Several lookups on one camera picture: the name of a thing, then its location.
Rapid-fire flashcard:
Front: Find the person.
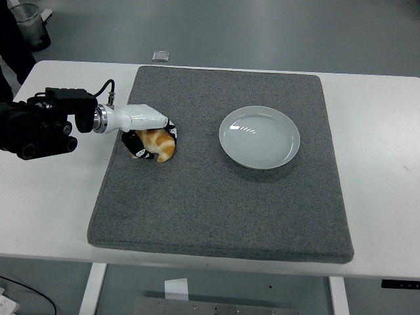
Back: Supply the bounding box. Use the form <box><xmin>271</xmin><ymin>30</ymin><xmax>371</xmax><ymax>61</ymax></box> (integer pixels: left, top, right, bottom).
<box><xmin>0</xmin><ymin>0</ymin><xmax>37</xmax><ymax>102</ymax></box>

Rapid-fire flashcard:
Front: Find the white table leg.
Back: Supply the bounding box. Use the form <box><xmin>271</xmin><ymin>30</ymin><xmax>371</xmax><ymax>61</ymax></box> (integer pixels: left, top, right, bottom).
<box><xmin>78</xmin><ymin>263</ymin><xmax>108</xmax><ymax>315</ymax></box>
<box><xmin>328</xmin><ymin>276</ymin><xmax>350</xmax><ymax>315</ymax></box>

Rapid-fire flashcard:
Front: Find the pale grey round plate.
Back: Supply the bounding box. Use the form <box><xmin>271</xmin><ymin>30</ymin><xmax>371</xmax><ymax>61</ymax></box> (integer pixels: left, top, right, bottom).
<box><xmin>219</xmin><ymin>105</ymin><xmax>301</xmax><ymax>171</ymax></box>

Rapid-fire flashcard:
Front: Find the black floor cable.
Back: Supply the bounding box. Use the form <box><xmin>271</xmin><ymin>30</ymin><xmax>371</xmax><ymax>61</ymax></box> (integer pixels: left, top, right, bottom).
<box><xmin>0</xmin><ymin>275</ymin><xmax>58</xmax><ymax>315</ymax></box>

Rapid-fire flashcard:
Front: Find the white power strip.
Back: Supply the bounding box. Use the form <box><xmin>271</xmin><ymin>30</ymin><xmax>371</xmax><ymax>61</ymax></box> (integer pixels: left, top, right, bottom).
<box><xmin>0</xmin><ymin>287</ymin><xmax>20</xmax><ymax>315</ymax></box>

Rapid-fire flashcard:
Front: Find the black table control panel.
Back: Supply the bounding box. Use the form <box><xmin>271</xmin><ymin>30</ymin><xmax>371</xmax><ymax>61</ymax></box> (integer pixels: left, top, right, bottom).
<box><xmin>381</xmin><ymin>279</ymin><xmax>420</xmax><ymax>290</ymax></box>

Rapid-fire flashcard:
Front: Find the golden croissant bread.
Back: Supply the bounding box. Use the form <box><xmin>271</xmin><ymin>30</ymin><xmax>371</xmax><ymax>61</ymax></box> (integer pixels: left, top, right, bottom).
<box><xmin>131</xmin><ymin>129</ymin><xmax>176</xmax><ymax>163</ymax></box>

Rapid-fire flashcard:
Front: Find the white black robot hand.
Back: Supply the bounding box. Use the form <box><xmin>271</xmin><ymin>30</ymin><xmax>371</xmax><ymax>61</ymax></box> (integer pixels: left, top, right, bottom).
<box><xmin>104</xmin><ymin>104</ymin><xmax>179</xmax><ymax>161</ymax></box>

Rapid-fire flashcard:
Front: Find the grey felt mat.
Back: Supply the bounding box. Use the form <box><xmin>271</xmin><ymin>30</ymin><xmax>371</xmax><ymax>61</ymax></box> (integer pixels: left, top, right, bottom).
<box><xmin>87</xmin><ymin>65</ymin><xmax>355</xmax><ymax>264</ymax></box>

